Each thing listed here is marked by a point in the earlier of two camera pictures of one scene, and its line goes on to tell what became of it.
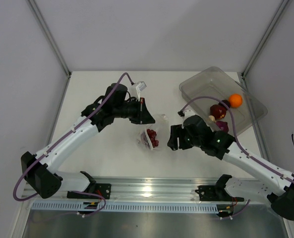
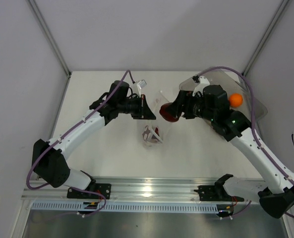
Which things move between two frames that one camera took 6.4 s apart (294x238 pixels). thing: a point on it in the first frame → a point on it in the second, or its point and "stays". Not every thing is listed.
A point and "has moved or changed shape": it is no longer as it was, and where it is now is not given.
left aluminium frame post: x=51 y=37 stays
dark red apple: x=217 y=111 has moved or changed shape
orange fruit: x=235 y=100 stays
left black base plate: x=102 y=191 stays
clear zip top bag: x=155 y=136 has moved or changed shape
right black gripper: x=177 y=131 → x=181 y=100
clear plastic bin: x=216 y=82 stays
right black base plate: x=206 y=193 stays
